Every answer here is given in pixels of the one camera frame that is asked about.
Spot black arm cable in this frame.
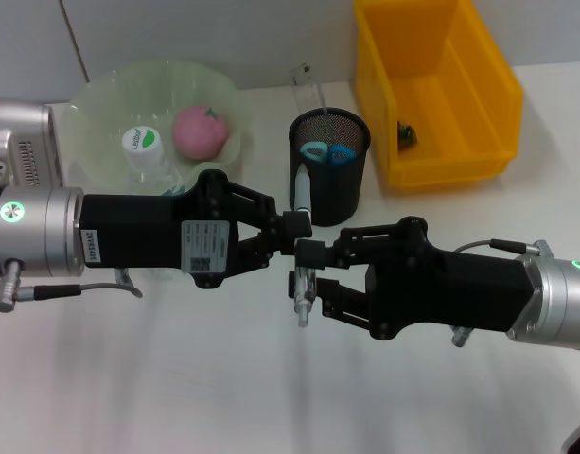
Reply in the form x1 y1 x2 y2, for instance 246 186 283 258
452 237 554 266
0 258 145 314

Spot blue scissors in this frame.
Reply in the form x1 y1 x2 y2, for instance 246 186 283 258
296 139 353 166

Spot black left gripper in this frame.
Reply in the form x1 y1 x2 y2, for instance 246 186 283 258
79 169 296 290

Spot black mesh pen holder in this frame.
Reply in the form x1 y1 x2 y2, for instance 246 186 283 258
288 107 371 228

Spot silver white pen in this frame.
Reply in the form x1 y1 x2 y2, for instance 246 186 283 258
288 163 318 331

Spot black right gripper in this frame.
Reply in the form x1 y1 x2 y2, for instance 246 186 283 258
293 216 540 341

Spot pink peach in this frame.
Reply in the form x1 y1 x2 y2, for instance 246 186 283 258
170 104 230 162

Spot yellow plastic bin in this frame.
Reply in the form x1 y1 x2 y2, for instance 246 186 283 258
353 0 525 193

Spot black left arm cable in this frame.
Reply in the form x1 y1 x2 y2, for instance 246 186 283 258
0 258 145 314

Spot clear plastic ruler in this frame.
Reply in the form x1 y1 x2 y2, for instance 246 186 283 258
289 62 341 148

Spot green plastic wrapper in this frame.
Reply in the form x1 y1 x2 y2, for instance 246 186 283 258
395 120 419 151

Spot clear water bottle green label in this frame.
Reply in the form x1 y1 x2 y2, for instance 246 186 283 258
120 125 187 196

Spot translucent green fruit plate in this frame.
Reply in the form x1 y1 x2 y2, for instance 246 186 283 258
60 59 255 193

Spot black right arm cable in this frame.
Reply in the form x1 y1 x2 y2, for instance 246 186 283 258
452 237 554 266

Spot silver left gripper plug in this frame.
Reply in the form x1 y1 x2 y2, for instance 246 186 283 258
113 266 139 292

